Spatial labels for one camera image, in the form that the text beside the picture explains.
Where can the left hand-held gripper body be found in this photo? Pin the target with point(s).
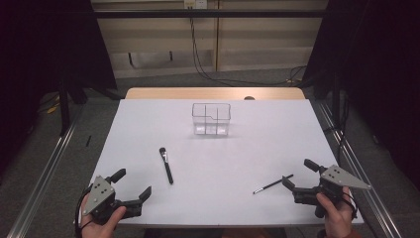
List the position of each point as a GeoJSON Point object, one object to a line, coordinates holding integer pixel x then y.
{"type": "Point", "coordinates": [99, 195]}

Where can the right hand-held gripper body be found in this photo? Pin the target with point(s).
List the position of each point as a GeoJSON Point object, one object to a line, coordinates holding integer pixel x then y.
{"type": "Point", "coordinates": [340, 178]}

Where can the thin black cosmetic brush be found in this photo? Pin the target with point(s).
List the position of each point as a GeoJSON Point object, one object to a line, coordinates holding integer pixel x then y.
{"type": "Point", "coordinates": [272, 184]}

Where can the black makeup brush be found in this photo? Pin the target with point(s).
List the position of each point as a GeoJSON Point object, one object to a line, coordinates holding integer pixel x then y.
{"type": "Point", "coordinates": [166, 165]}

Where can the clear plastic organizer box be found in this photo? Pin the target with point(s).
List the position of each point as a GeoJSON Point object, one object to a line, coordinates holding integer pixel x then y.
{"type": "Point", "coordinates": [211, 119]}

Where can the person's left hand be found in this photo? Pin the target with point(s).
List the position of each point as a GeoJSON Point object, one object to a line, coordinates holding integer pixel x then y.
{"type": "Point", "coordinates": [104, 229]}

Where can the person's right hand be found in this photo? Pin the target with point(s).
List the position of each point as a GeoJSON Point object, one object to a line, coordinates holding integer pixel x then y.
{"type": "Point", "coordinates": [335, 218]}

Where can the white table mat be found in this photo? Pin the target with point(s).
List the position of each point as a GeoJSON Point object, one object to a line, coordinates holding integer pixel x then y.
{"type": "Point", "coordinates": [211, 165]}

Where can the wooden table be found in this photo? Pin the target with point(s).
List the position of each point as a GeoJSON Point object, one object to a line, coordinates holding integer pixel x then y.
{"type": "Point", "coordinates": [198, 93]}

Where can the black curtain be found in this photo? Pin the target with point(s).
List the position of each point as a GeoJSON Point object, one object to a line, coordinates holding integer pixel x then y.
{"type": "Point", "coordinates": [379, 66]}
{"type": "Point", "coordinates": [39, 49]}

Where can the aluminium rail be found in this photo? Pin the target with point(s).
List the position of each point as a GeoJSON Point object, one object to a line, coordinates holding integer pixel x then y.
{"type": "Point", "coordinates": [43, 175]}
{"type": "Point", "coordinates": [363, 195]}

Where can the black stand post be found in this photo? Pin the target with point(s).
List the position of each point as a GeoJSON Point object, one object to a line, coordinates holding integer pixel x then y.
{"type": "Point", "coordinates": [64, 109]}
{"type": "Point", "coordinates": [336, 105]}

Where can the black horizontal frame bar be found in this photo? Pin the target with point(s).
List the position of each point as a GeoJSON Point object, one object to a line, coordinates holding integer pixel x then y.
{"type": "Point", "coordinates": [211, 13]}

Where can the white wall outlet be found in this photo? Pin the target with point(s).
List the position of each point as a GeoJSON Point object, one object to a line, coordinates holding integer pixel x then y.
{"type": "Point", "coordinates": [195, 3]}

